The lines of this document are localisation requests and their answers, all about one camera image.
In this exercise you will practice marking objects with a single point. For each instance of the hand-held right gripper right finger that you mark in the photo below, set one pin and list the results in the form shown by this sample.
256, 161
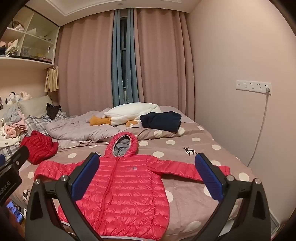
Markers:
209, 179

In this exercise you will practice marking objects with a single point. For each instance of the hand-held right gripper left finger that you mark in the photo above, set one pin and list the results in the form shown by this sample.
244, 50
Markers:
85, 177

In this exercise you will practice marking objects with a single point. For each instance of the pink-red hooded puffer jacket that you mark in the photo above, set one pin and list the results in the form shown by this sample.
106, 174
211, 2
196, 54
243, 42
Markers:
129, 185

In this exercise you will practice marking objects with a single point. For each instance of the plaid pillow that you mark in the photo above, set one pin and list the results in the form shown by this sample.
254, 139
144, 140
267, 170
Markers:
9, 151
37, 122

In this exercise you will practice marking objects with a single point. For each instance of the white folded garment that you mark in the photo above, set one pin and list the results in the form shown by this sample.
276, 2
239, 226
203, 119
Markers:
8, 141

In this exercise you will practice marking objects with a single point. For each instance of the smartphone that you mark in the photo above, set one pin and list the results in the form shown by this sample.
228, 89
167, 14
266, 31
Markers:
14, 211

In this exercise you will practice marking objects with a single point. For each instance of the dark red folded puffer jacket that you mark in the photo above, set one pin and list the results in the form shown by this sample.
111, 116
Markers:
39, 146

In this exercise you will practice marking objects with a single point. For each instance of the brown polka dot bed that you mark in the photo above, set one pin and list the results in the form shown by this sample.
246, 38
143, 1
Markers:
180, 144

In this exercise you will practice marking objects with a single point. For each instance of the pink folded garment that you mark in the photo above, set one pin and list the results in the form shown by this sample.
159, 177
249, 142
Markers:
15, 129

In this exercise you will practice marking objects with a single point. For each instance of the grey quilt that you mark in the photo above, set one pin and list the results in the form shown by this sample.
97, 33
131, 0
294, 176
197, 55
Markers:
76, 129

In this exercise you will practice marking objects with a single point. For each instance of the grey folded garment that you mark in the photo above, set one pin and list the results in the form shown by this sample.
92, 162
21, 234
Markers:
12, 114

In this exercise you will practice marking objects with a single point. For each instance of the black cloth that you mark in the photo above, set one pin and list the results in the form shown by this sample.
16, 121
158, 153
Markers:
53, 111

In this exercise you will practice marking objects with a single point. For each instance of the navy folded garment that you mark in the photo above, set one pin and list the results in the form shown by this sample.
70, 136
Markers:
161, 121

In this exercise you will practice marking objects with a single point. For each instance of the black and white plush toy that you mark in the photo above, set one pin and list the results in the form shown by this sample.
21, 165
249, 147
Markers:
10, 98

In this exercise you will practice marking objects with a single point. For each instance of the white goose plush toy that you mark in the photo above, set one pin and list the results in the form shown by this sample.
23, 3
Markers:
129, 113

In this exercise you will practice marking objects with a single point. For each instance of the blue curtain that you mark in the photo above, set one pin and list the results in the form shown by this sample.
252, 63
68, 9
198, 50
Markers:
116, 69

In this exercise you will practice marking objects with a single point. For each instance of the pink curtain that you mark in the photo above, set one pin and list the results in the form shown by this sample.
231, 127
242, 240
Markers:
164, 62
85, 64

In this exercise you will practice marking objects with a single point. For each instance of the dark window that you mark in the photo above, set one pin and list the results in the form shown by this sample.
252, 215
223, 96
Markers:
123, 58

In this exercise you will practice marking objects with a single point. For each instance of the cream cloth bundle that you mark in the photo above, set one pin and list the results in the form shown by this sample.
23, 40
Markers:
12, 49

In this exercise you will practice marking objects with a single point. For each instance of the white wall outlet strip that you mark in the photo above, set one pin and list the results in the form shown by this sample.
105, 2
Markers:
253, 86

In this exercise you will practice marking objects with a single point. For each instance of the white wall shelf unit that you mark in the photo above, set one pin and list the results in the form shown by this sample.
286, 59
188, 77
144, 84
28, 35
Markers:
27, 60

